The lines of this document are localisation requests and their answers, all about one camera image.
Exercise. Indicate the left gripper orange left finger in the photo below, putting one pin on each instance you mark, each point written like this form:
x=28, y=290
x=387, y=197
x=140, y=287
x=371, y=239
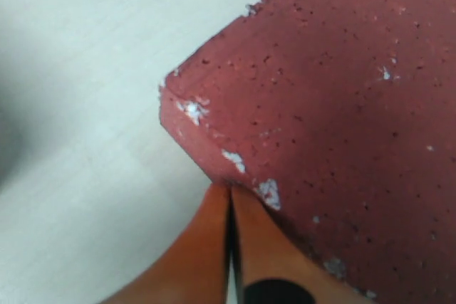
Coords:
x=195, y=268

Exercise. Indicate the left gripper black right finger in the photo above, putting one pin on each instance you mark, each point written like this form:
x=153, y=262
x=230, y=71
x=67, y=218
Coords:
x=270, y=268

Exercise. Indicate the red brick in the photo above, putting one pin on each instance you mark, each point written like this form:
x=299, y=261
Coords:
x=346, y=108

